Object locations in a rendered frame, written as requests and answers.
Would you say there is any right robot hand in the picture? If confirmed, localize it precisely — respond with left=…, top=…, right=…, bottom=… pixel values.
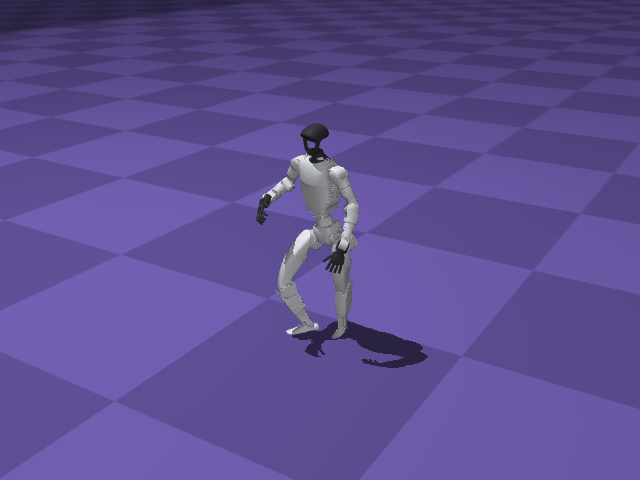
left=256, top=194, right=271, bottom=225

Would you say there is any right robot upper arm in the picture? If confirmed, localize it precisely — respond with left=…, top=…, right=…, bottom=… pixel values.
left=281, top=155, right=306, bottom=192

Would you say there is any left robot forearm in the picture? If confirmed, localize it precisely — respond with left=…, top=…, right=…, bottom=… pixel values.
left=338, top=203, right=358, bottom=251

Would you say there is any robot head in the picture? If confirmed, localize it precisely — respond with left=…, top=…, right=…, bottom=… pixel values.
left=300, top=124, right=330, bottom=163

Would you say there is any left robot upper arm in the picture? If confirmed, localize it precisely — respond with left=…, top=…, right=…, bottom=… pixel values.
left=327, top=164, right=359, bottom=215

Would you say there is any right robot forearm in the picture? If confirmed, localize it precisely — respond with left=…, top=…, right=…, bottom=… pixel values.
left=262, top=177, right=286, bottom=205

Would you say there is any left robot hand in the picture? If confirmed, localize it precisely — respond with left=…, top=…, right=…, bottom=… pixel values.
left=323, top=239, right=349, bottom=274

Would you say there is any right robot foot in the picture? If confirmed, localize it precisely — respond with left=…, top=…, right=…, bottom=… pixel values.
left=286, top=323, right=320, bottom=335

